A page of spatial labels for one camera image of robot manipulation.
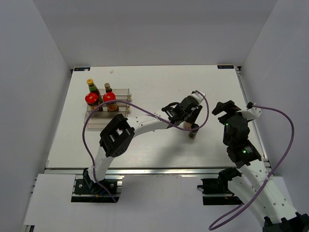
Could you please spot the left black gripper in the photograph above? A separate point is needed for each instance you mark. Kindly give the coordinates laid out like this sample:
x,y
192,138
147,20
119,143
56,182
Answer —
x,y
195,113

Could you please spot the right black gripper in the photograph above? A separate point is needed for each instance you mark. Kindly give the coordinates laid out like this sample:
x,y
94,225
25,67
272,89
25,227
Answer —
x,y
228,107

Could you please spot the pink cap white bottle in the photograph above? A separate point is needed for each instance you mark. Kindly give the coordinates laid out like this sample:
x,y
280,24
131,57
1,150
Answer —
x,y
187,125

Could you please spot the red lid sauce jar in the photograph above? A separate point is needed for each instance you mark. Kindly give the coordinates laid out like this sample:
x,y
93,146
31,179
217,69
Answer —
x,y
111,105
92,100

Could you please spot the small yellow bottle brown cap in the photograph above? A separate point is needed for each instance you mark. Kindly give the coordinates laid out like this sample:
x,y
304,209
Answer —
x,y
107,87

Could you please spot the green bottle yellow cap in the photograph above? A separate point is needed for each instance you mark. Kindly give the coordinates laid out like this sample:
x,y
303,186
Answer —
x,y
93,89

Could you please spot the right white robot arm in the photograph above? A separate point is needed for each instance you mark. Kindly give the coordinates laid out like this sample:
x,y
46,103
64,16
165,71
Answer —
x,y
249,180

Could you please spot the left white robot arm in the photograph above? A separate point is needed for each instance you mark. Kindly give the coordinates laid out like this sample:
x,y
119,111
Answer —
x,y
116,137

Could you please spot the small black cap jar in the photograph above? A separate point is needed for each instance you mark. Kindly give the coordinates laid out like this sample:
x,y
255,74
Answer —
x,y
193,131

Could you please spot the right blue table label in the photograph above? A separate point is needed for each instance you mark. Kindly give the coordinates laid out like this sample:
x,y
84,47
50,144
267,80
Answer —
x,y
225,66

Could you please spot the blue table label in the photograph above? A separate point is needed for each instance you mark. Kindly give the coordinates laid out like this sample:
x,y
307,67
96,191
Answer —
x,y
225,66
81,69

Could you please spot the clear tiered acrylic rack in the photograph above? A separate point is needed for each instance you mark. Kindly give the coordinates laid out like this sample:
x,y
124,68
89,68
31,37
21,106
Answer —
x,y
99,120

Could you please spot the left blue table label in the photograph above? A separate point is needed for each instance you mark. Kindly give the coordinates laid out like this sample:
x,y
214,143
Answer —
x,y
81,69

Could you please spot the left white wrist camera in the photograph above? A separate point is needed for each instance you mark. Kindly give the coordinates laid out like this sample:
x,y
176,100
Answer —
x,y
199,96

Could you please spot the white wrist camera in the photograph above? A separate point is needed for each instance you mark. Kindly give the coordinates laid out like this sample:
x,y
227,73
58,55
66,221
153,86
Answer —
x,y
251,113
199,96

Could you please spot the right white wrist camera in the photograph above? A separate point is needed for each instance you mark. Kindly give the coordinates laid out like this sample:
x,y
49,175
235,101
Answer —
x,y
251,113

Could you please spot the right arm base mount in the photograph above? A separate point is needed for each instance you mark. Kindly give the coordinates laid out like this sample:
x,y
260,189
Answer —
x,y
215,190

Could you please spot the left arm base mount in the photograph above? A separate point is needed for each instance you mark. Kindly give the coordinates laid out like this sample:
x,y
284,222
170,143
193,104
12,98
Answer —
x,y
87,191

